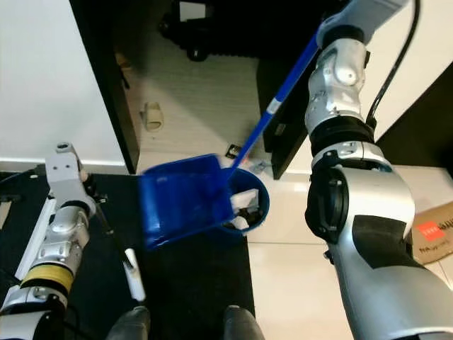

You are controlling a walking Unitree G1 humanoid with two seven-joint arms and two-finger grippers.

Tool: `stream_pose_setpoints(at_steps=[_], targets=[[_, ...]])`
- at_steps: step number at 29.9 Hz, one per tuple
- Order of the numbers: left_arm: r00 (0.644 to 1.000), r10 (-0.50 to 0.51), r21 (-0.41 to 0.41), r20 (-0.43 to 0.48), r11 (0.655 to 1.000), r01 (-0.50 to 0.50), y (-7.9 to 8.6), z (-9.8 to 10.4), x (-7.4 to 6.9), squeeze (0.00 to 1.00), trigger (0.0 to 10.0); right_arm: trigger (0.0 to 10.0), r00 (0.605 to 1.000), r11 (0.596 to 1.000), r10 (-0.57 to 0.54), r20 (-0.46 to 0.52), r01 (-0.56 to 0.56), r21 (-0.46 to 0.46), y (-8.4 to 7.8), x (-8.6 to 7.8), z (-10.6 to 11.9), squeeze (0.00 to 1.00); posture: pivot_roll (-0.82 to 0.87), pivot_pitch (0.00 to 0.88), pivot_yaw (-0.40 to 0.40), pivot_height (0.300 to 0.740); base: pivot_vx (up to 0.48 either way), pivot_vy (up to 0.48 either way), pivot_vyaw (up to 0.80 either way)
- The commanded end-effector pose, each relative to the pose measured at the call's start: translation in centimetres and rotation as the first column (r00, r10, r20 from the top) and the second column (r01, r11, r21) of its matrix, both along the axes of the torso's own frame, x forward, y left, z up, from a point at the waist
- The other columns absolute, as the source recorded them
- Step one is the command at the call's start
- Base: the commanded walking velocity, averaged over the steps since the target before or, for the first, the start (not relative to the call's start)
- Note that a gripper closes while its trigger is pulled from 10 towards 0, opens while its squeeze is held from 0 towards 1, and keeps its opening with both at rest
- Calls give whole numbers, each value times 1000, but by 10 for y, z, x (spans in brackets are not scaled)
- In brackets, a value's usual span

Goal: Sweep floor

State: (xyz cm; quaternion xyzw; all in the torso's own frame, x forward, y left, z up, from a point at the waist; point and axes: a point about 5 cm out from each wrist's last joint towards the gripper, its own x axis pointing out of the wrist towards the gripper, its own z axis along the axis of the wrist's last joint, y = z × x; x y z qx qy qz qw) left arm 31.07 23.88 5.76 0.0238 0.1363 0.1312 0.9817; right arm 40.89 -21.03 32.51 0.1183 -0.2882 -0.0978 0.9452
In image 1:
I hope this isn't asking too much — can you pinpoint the brown cardboard box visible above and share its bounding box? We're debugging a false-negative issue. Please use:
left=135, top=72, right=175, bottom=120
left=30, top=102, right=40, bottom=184
left=409, top=200, right=453, bottom=266

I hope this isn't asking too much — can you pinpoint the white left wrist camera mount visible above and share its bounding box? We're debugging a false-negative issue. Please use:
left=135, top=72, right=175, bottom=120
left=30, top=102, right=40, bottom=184
left=45, top=142, right=93, bottom=208

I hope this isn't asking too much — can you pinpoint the grey right robot leg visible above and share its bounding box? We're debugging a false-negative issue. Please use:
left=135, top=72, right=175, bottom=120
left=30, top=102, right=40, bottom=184
left=223, top=305, right=261, bottom=340

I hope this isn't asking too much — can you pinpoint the blue long-handled dustpan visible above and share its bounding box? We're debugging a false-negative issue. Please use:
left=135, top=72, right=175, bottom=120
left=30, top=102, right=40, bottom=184
left=138, top=32, right=321, bottom=250

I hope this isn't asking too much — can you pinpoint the black door frame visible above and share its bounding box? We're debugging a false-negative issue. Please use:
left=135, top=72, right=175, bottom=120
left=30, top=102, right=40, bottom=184
left=69, top=0, right=141, bottom=174

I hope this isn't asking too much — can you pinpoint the white floor rail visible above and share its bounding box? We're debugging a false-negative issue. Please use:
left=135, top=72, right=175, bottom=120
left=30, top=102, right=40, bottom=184
left=14, top=195, right=57, bottom=281

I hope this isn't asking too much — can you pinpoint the black cabinet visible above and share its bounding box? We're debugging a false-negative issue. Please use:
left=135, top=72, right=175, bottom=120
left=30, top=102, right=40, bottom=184
left=257, top=53, right=319, bottom=179

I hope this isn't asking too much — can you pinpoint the black wheeled base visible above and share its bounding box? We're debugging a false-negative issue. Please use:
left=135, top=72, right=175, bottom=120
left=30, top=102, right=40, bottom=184
left=159, top=0, right=326, bottom=61

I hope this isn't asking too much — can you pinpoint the blue round bin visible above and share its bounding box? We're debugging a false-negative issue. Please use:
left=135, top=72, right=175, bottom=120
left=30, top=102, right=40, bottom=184
left=219, top=166, right=271, bottom=238

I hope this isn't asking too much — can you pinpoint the grey left robot leg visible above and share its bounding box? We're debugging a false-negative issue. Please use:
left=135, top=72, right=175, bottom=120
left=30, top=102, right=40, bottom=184
left=106, top=305, right=153, bottom=340

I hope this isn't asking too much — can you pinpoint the black furniture panel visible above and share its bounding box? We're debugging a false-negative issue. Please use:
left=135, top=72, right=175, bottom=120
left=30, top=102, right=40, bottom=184
left=375, top=81, right=453, bottom=167

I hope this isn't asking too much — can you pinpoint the black stick with white tip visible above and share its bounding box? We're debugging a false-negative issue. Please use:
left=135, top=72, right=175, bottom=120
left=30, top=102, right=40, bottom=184
left=88, top=181, right=148, bottom=302

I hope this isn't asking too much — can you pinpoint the white trash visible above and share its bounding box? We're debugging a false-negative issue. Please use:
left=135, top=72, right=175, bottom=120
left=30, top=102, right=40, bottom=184
left=230, top=188, right=259, bottom=227

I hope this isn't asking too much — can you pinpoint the grey robot leg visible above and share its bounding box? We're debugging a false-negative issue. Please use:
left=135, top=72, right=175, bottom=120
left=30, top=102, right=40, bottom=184
left=106, top=305, right=153, bottom=340
left=223, top=305, right=261, bottom=340

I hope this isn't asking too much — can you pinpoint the beige floor item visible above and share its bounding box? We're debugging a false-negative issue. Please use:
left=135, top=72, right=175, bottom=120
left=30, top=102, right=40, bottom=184
left=143, top=101, right=164, bottom=132

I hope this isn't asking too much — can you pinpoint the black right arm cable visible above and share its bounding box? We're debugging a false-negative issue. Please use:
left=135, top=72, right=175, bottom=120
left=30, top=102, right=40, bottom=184
left=368, top=0, right=422, bottom=121

